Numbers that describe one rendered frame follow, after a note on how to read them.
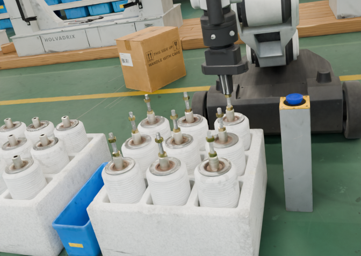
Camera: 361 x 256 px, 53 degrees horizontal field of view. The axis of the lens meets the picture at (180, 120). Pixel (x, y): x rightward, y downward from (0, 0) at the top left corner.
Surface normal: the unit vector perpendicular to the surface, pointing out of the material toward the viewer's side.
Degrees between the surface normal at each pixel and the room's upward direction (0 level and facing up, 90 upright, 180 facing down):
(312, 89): 45
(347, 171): 0
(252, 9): 95
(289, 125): 90
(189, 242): 90
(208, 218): 90
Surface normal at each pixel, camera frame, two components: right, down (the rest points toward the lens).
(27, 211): -0.29, 0.45
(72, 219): 0.94, -0.06
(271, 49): -0.30, -0.06
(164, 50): 0.72, 0.18
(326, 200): -0.18, -0.89
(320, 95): -0.30, -0.30
